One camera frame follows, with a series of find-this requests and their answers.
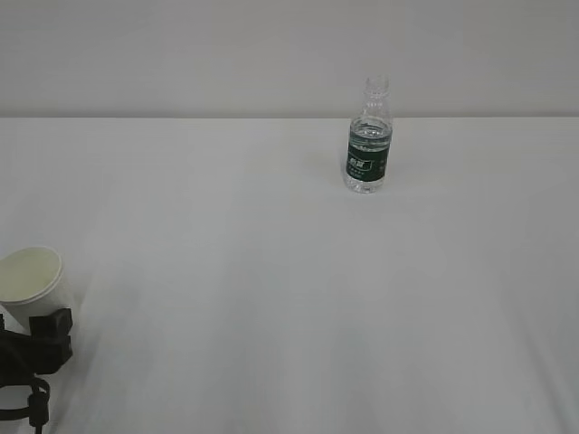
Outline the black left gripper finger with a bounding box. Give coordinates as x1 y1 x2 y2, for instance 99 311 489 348
29 307 73 339

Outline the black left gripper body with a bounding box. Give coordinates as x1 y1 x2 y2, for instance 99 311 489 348
1 325 73 382

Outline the white paper cup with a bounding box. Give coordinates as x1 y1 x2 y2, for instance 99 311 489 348
1 246 77 332

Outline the clear green-label water bottle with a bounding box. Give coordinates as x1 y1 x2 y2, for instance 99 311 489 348
344 76 394 194

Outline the black left strap loop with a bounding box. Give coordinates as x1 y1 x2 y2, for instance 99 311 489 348
0 382 33 420

